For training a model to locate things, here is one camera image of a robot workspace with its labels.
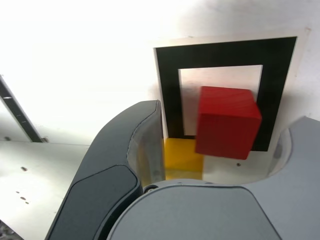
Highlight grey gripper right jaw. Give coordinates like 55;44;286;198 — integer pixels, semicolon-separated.
104;115;320;240

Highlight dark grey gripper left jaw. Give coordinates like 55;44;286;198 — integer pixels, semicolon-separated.
46;99;167;240

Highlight yellow cube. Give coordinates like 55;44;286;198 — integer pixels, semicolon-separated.
162;138;205;181

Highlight red cube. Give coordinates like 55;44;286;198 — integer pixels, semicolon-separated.
194;86;263;161

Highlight black tape square outline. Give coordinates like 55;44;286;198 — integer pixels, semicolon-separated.
153;36;298;153

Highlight black tape strip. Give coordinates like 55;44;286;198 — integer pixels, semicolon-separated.
0;74;48;143

